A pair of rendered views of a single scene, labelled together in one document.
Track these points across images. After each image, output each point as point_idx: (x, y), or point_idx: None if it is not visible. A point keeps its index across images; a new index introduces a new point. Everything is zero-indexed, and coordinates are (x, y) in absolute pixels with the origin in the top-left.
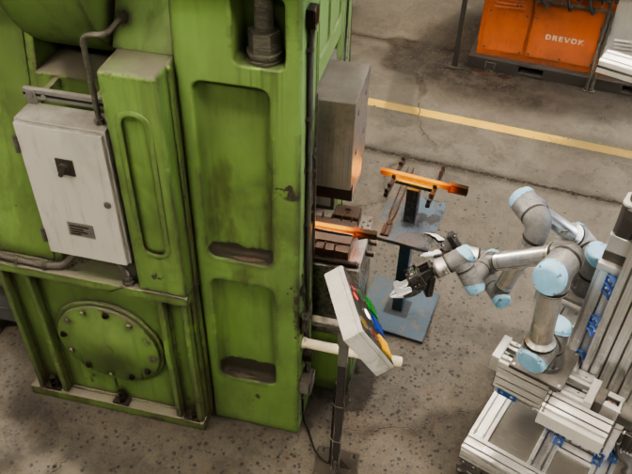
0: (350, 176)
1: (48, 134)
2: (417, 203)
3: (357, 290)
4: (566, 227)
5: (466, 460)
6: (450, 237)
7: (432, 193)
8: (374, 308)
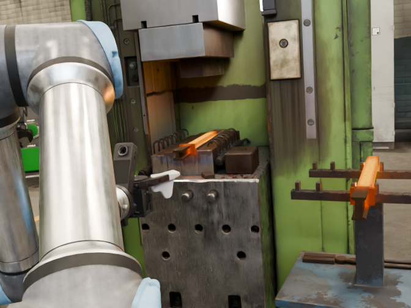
0: (120, 5)
1: None
2: (355, 231)
3: (33, 123)
4: (43, 184)
5: None
6: (115, 146)
7: (334, 190)
8: (37, 168)
